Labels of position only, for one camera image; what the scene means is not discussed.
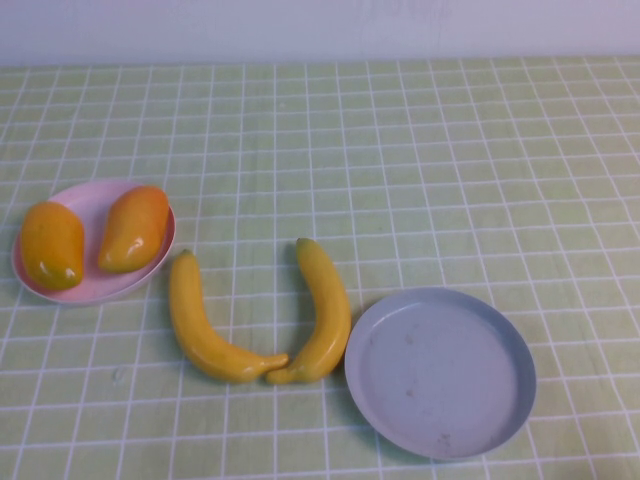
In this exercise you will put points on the yellow plastic banana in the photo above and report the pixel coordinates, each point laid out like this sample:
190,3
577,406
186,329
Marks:
190,310
330,310

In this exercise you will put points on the green checked tablecloth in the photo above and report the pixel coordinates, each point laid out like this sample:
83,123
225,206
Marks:
450,150

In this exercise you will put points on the orange-blushed plastic mango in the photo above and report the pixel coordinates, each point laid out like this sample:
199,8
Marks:
135,230

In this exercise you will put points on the blue-grey round plate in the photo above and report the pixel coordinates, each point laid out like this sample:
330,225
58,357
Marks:
440,375

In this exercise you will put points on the pink round plate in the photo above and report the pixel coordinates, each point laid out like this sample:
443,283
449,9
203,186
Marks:
95,210

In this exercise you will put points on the yellow plastic mango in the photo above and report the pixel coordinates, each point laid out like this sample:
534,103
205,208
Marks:
50,245

